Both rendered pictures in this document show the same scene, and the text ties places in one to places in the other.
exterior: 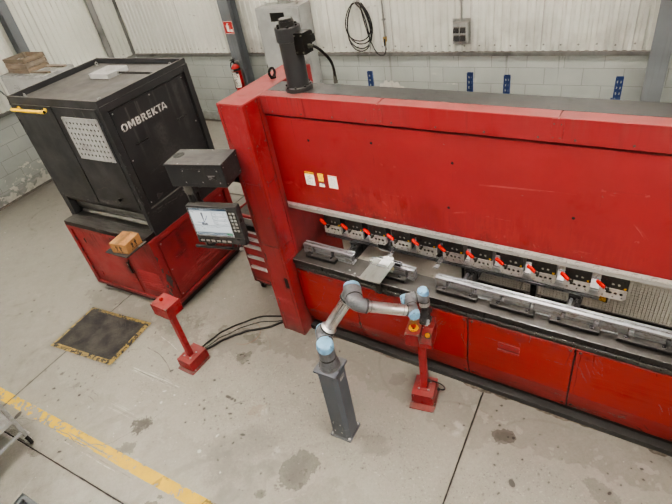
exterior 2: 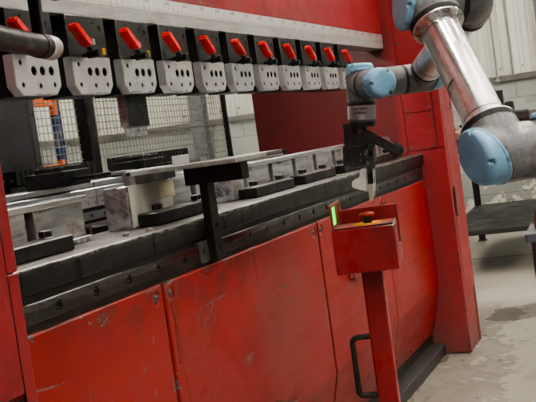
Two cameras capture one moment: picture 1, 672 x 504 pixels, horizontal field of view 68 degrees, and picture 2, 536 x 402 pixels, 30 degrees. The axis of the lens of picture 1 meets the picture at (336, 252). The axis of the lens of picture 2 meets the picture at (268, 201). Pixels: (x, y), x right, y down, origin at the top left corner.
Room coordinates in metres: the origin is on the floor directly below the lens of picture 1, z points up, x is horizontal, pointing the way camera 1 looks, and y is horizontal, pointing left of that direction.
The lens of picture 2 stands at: (3.47, 1.96, 1.03)
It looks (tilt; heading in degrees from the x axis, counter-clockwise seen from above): 4 degrees down; 254
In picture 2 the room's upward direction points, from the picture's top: 8 degrees counter-clockwise
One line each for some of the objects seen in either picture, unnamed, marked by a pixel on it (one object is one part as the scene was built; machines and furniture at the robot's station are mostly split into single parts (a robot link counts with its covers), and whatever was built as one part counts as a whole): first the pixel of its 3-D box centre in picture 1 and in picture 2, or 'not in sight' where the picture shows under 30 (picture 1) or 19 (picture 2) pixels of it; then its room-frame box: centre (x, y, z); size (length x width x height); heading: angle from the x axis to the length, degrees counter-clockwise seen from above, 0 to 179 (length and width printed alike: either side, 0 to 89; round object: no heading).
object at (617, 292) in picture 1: (614, 284); (336, 68); (2.11, -1.60, 1.26); 0.15 x 0.09 x 0.17; 51
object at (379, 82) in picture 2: (409, 300); (380, 82); (2.45, -0.42, 1.13); 0.11 x 0.11 x 0.08; 89
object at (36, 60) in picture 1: (34, 62); not in sight; (7.52, 3.56, 2.05); 0.88 x 0.33 x 0.20; 55
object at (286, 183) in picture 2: (456, 293); (267, 187); (2.67, -0.81, 0.89); 0.30 x 0.05 x 0.03; 51
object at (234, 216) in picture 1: (219, 221); not in sight; (3.44, 0.86, 1.42); 0.45 x 0.12 x 0.36; 65
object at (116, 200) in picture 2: (392, 268); (158, 199); (3.06, -0.42, 0.92); 0.39 x 0.06 x 0.10; 51
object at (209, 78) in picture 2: (428, 243); (197, 62); (2.86, -0.67, 1.26); 0.15 x 0.09 x 0.17; 51
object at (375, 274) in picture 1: (377, 270); (199, 164); (2.98, -0.28, 1.00); 0.26 x 0.18 x 0.01; 141
